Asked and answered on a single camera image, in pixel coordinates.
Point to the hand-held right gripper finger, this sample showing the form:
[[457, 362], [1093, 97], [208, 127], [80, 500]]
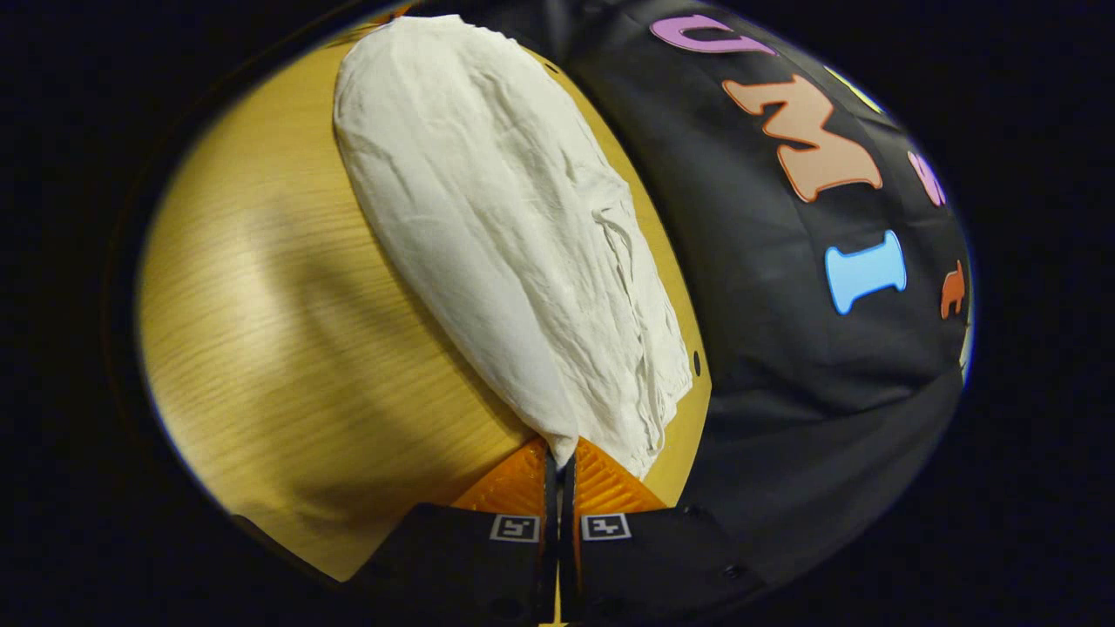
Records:
[[568, 566], [550, 566]]

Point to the black backdrop cloth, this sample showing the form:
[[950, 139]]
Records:
[[766, 392]]

